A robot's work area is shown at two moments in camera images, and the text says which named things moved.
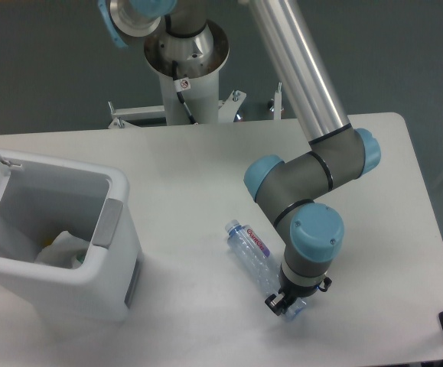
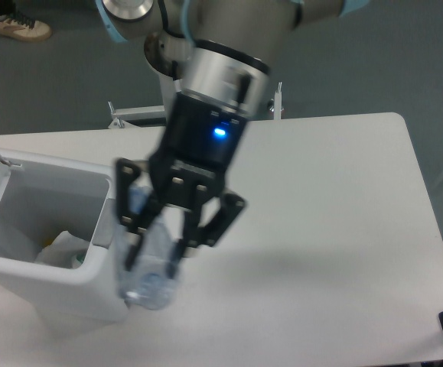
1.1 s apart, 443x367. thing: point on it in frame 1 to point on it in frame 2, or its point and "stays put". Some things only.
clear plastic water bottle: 256,255 to 148,254
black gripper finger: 276,303 to 125,167
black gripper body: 291,290 to 196,147
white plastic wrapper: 63,251 stays put
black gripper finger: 327,283 to 197,235
